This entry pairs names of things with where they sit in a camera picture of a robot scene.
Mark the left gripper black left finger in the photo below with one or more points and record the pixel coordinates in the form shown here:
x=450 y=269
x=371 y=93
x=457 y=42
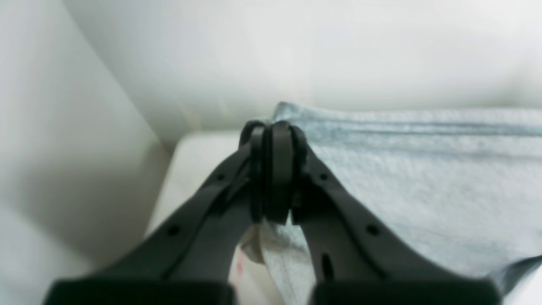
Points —
x=186 y=260

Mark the grey T-shirt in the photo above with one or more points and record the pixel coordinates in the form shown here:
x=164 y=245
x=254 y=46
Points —
x=462 y=187

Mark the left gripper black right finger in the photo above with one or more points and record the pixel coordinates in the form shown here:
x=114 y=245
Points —
x=356 y=258

